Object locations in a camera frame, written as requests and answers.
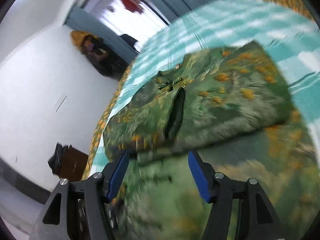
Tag red hanging garment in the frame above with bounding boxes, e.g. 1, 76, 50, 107
120, 0, 144, 14

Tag teal white plaid bedsheet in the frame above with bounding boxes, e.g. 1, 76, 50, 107
83, 0, 319, 178

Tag dark clothes on dresser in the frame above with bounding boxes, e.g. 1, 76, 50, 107
48, 143, 69, 176

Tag brown wooden dresser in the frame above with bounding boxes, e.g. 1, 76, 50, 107
59, 145, 88, 181

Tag green landscape print jacket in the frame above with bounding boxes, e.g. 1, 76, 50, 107
103, 42, 319, 239

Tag dark garment at window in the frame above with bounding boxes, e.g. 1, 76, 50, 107
120, 34, 138, 52

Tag blue-grey curtain left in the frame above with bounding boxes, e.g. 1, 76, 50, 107
65, 6, 138, 64

